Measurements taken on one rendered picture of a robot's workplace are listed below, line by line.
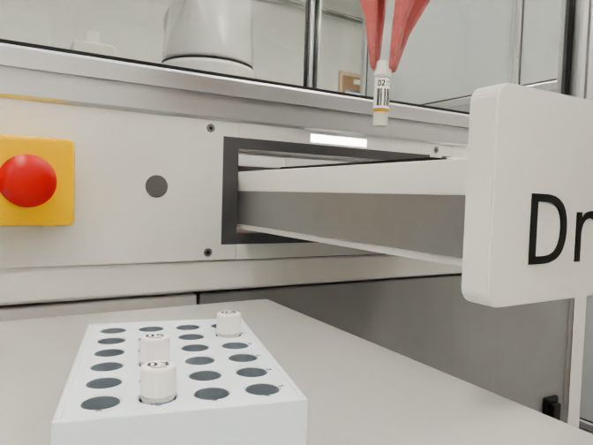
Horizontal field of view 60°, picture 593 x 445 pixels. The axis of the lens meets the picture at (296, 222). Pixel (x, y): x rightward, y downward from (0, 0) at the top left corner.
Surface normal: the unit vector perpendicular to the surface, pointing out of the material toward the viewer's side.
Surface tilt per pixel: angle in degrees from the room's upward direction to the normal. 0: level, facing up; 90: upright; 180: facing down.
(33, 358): 0
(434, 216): 90
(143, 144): 90
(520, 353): 90
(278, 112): 90
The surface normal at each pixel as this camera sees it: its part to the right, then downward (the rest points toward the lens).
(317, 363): 0.03, -1.00
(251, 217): -0.86, 0.00
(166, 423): 0.29, 0.06
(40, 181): 0.55, 0.07
